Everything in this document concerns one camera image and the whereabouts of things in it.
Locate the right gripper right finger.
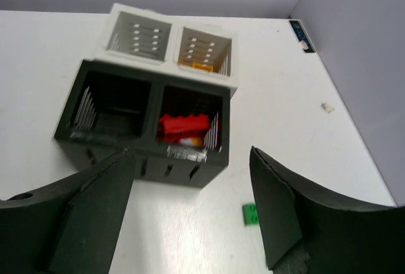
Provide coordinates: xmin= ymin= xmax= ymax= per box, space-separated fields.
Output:
xmin=249 ymin=147 xmax=404 ymax=273

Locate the red round lego piece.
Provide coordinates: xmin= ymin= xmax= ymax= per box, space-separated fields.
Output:
xmin=178 ymin=137 xmax=204 ymax=148

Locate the left corner label sticker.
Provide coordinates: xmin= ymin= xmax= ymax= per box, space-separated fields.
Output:
xmin=289 ymin=19 xmax=316 ymax=53

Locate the black slotted container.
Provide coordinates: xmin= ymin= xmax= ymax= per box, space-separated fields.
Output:
xmin=54 ymin=59 xmax=230 ymax=188

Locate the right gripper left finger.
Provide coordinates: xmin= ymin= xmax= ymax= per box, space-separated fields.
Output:
xmin=1 ymin=149 xmax=135 ymax=273

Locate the green square lego brick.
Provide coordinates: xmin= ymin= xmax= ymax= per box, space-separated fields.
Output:
xmin=242 ymin=203 xmax=259 ymax=226

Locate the white slotted container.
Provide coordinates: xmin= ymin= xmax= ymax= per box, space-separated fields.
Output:
xmin=93 ymin=3 xmax=239 ymax=94

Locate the small white tape scrap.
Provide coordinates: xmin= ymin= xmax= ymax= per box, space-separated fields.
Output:
xmin=320 ymin=103 xmax=335 ymax=113

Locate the yellow flower lego piece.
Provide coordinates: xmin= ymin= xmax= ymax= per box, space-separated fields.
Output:
xmin=192 ymin=61 xmax=213 ymax=73

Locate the red arched lego brick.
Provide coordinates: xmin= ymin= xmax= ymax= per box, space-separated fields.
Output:
xmin=157 ymin=114 xmax=211 ymax=142

